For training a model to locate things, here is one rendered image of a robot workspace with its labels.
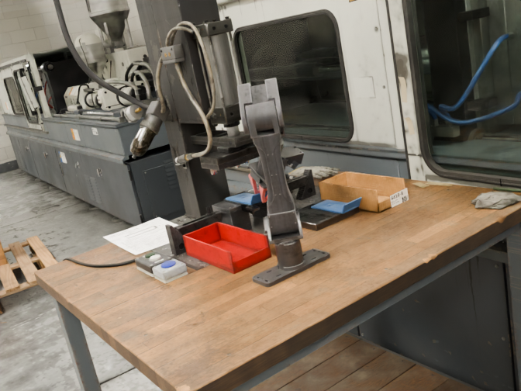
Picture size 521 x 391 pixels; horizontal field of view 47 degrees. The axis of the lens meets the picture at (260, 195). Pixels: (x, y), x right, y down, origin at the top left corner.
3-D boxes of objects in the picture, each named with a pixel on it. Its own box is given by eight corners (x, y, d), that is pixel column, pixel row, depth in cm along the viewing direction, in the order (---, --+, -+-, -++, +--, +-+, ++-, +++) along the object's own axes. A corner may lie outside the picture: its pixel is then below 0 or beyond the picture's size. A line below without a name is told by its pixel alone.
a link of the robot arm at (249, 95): (250, 119, 163) (234, 77, 133) (283, 112, 162) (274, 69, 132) (258, 161, 160) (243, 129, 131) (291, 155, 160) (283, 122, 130)
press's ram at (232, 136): (222, 180, 171) (200, 77, 163) (181, 173, 192) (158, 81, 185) (272, 163, 181) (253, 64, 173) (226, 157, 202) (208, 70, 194)
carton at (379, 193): (379, 216, 172) (375, 190, 170) (322, 205, 192) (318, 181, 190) (408, 202, 179) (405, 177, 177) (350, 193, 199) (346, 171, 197)
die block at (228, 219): (234, 236, 177) (229, 212, 175) (217, 230, 185) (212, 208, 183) (287, 214, 188) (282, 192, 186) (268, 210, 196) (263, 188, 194)
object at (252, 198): (253, 205, 172) (252, 195, 171) (225, 198, 184) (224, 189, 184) (273, 199, 176) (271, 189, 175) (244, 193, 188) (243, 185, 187)
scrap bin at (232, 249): (234, 274, 149) (229, 252, 148) (187, 254, 170) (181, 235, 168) (271, 257, 156) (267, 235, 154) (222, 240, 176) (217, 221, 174)
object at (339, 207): (346, 214, 170) (344, 204, 169) (310, 208, 183) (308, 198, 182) (363, 206, 174) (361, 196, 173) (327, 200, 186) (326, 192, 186)
